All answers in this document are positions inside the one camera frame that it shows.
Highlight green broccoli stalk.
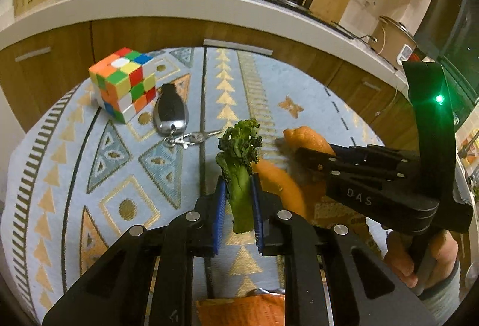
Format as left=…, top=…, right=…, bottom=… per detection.
left=216, top=118, right=262, bottom=234

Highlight orange peel piece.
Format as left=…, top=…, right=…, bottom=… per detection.
left=283, top=126, right=336, bottom=156

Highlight wooden kitchen cabinets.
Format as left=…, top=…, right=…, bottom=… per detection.
left=1, top=17, right=418, bottom=150

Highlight right hand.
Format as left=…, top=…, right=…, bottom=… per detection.
left=384, top=230, right=459, bottom=289

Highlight orange peel on mat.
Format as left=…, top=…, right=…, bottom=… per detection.
left=252, top=159, right=307, bottom=217

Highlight black car key fob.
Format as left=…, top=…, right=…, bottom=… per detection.
left=154, top=83, right=188, bottom=136

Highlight orange snack packet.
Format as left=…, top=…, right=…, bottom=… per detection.
left=196, top=294, right=285, bottom=326

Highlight patterned blue table mat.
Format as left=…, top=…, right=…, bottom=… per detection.
left=1, top=47, right=381, bottom=324

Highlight colourful Rubik's cube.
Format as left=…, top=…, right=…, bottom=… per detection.
left=89, top=47, right=157, bottom=124

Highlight beige rice cooker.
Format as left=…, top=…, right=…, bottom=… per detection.
left=369, top=16, right=416, bottom=71

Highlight silver key ring clip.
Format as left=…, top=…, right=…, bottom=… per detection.
left=162, top=129, right=224, bottom=150

